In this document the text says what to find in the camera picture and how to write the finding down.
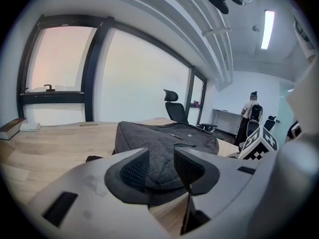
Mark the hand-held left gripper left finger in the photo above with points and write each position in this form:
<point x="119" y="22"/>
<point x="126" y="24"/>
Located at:
<point x="87" y="188"/>

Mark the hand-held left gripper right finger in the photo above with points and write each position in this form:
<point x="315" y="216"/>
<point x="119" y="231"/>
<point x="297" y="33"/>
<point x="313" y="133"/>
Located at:
<point x="229" y="183"/>

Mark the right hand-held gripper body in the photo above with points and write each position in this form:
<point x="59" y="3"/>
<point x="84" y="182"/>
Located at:
<point x="259" y="149"/>

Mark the dark grey backpack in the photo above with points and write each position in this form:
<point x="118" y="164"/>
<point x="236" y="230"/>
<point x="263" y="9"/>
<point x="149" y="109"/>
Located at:
<point x="159" y="143"/>

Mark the black chair with headrest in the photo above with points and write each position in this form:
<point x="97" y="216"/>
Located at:
<point x="270" y="123"/>

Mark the white-framed black chair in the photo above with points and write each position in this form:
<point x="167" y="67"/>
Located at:
<point x="255" y="113"/>

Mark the small purple object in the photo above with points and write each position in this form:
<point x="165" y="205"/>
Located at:
<point x="196" y="103"/>

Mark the black mesh office chair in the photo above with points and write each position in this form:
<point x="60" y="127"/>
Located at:
<point x="174" y="108"/>

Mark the brown hardcover book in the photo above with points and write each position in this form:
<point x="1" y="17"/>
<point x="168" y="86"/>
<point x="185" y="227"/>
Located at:
<point x="11" y="128"/>

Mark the white ceiling pipes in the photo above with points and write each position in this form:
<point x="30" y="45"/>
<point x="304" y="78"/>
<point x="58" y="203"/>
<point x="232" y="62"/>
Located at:
<point x="219" y="46"/>

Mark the person's white printed shirt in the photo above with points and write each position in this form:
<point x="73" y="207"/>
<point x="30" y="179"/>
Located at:
<point x="305" y="38"/>

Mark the short ceiling light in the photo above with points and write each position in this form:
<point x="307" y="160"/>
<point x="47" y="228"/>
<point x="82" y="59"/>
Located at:
<point x="268" y="29"/>

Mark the small ceiling sensor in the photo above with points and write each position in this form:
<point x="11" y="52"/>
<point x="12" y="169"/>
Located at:
<point x="255" y="28"/>

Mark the white wall desk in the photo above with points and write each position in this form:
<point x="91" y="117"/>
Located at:
<point x="226" y="113"/>

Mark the black window frame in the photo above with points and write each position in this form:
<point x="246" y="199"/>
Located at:
<point x="92" y="58"/>

